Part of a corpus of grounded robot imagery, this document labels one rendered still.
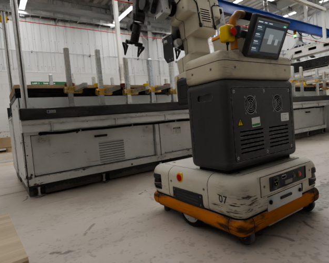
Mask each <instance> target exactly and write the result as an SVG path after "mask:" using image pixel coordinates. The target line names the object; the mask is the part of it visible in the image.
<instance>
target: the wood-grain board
mask: <svg viewBox="0 0 329 263"><path fill-rule="evenodd" d="M64 86H65V85H27V89H59V88H64ZM113 86H115V85H103V88H109V87H113ZM140 87H143V85H130V88H140ZM303 87H314V86H303ZM86 88H95V87H94V85H88V87H86ZM14 89H20V85H14V86H13V89H12V91H11V93H10V95H9V98H10V97H11V95H12V93H13V91H14Z"/></svg>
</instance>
